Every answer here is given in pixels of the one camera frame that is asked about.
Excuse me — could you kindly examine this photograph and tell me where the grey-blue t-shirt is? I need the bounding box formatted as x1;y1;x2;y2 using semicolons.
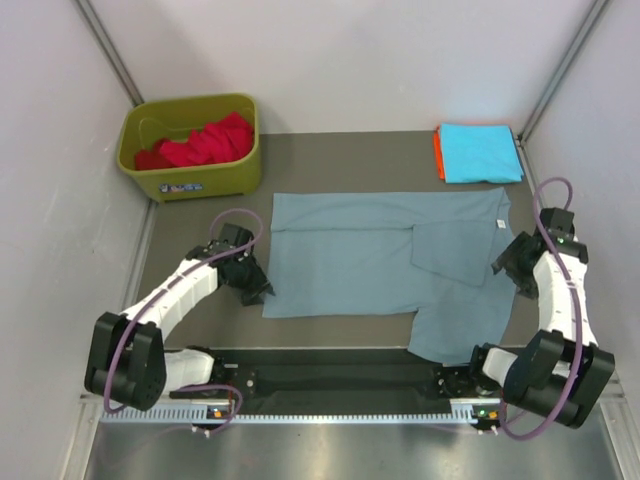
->
263;188;515;364

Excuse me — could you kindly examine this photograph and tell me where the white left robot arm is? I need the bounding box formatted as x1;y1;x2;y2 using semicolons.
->
84;223;274;413

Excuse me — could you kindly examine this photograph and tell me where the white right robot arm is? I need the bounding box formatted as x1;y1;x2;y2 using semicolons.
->
466;208;615;428

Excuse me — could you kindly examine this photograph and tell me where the folded cyan t-shirt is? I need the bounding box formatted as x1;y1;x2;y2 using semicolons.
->
437;123;524;184

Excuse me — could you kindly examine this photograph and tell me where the olive green plastic bin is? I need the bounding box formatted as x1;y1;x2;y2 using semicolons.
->
117;93;262;203

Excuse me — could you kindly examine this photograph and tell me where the red t-shirt in bin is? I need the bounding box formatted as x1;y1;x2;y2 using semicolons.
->
134;112;255;171

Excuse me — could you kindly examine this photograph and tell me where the folded orange t-shirt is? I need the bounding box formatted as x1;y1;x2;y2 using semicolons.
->
432;128;446;181

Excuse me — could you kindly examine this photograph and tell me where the slotted grey cable duct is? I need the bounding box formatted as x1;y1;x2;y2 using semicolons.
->
100;399;499;425

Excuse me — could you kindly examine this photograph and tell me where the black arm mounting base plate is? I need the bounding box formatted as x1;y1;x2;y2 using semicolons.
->
209;347;498;400

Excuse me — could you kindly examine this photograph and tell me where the aluminium right corner post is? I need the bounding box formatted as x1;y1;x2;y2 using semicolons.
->
516;0;612;145

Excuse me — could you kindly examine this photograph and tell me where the aluminium corner post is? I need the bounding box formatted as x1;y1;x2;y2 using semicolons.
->
516;0;612;145
71;0;144;106

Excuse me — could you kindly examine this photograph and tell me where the aluminium left corner post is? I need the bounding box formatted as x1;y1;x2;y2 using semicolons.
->
71;0;144;106

